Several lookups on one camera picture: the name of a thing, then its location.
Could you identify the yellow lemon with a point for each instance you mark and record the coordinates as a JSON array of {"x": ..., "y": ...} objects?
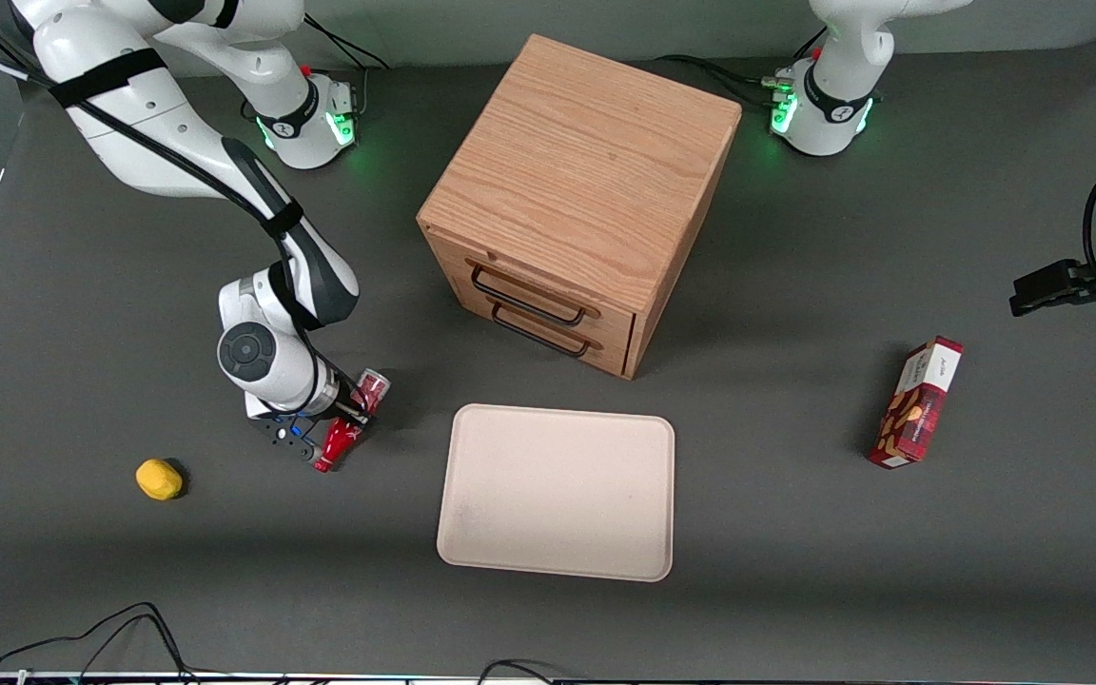
[{"x": 159, "y": 479}]

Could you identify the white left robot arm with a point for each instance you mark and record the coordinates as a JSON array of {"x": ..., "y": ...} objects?
[{"x": 843, "y": 57}]

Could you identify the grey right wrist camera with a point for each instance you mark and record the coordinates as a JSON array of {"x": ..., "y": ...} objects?
[{"x": 289, "y": 440}]

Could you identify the wooden drawer front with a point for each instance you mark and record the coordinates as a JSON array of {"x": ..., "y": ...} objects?
[
  {"x": 534, "y": 285},
  {"x": 557, "y": 335}
]

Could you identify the beige rectangular tray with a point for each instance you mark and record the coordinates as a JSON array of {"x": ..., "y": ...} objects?
[{"x": 557, "y": 490}]

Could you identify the red cookie box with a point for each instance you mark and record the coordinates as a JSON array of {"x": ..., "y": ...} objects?
[{"x": 919, "y": 404}]

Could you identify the wooden drawer cabinet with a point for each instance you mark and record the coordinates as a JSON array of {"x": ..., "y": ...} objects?
[{"x": 586, "y": 171}]

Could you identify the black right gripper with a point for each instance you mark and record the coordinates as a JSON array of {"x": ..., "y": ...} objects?
[{"x": 346, "y": 400}]

